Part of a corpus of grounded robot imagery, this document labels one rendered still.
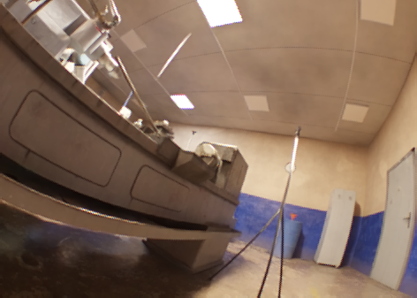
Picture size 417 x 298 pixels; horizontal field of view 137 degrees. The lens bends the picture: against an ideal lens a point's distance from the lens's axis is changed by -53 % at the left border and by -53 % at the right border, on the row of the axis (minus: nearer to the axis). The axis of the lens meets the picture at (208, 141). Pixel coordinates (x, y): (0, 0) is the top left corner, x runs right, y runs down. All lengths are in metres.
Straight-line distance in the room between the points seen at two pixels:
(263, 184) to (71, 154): 4.82
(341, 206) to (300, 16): 3.97
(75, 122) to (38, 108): 0.16
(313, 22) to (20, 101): 3.15
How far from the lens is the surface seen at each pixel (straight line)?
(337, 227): 4.53
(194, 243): 1.61
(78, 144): 0.70
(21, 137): 0.68
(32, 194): 0.55
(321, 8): 2.95
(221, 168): 1.81
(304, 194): 4.99
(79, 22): 0.97
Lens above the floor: 0.64
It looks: 20 degrees up
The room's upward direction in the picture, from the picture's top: 22 degrees clockwise
